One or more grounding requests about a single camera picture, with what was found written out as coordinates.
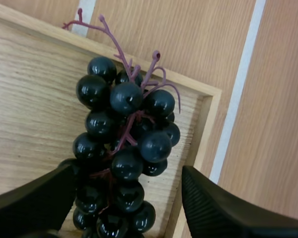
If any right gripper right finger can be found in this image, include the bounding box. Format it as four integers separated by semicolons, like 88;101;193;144
181;165;298;238

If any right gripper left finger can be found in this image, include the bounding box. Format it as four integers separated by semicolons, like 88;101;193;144
0;164;77;238

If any shallow wooden tray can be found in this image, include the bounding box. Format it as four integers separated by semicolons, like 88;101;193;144
0;1;223;238

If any bunch of dark toy grapes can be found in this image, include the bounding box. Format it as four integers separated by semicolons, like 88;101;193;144
62;8;181;238

